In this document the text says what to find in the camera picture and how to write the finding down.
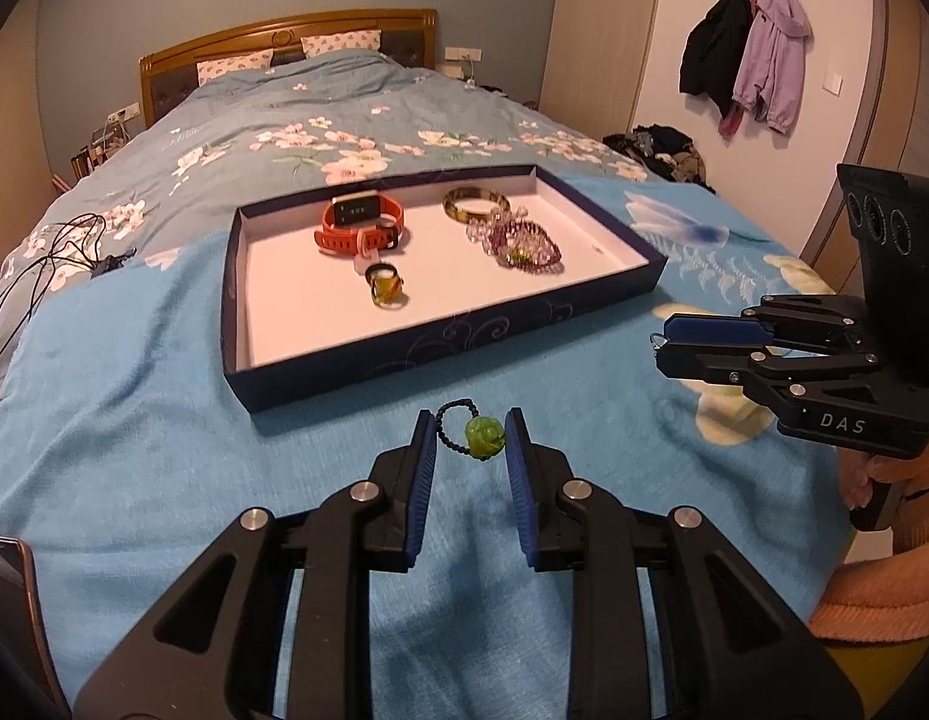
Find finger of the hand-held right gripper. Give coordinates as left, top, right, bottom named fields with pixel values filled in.
left=655, top=343, right=886, bottom=400
left=663, top=295, right=874, bottom=350

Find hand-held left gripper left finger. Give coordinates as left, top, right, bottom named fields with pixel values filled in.
left=73, top=409, right=440, bottom=720

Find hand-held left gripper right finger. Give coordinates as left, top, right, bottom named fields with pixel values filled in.
left=504, top=406, right=862, bottom=720

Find green carved pendant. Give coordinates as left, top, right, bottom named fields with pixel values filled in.
left=434, top=399, right=508, bottom=463

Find purple bead bracelet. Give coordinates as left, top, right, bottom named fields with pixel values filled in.
left=494, top=217, right=565, bottom=275

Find amber ring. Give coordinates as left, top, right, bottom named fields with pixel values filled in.
left=363, top=262, right=410, bottom=311

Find dark blue shallow box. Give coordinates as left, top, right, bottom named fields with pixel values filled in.
left=220, top=163, right=669, bottom=415

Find clear crystal bead bracelet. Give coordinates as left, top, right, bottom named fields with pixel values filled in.
left=464, top=202, right=533, bottom=245

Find person's right hand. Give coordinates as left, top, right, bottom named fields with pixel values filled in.
left=845, top=451, right=897, bottom=523

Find dark clothes pile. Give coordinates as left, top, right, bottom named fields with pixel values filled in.
left=603, top=124, right=714, bottom=193

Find orange smartwatch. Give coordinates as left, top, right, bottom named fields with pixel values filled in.
left=314, top=195, right=407, bottom=257

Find black hanging jacket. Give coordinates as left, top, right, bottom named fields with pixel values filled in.
left=679, top=0, right=754, bottom=103

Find tortoiseshell bangle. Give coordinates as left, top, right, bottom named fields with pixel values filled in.
left=443, top=186, right=512, bottom=225

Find purple hanging jacket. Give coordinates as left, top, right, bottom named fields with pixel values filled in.
left=730, top=0, right=814, bottom=137

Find blue flower print blanket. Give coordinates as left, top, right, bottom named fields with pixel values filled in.
left=0, top=180, right=859, bottom=720

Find person's yellow garment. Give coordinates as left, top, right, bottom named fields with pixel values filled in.
left=822, top=634, right=929, bottom=720

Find blue floral duvet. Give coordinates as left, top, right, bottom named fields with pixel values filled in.
left=0, top=52, right=660, bottom=331

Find smartphone with brown case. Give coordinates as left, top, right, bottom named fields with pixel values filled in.
left=0, top=535, right=70, bottom=720

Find heart print pillow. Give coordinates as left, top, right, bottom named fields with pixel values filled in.
left=196, top=49, right=275, bottom=88
left=300, top=30, right=383, bottom=58

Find bedside books and chargers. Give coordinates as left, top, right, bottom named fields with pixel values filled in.
left=52, top=109, right=145, bottom=188

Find wooden headboard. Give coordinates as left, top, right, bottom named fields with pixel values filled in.
left=139, top=9, right=439, bottom=125

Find black cable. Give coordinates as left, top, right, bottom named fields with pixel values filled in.
left=0, top=214, right=137, bottom=395

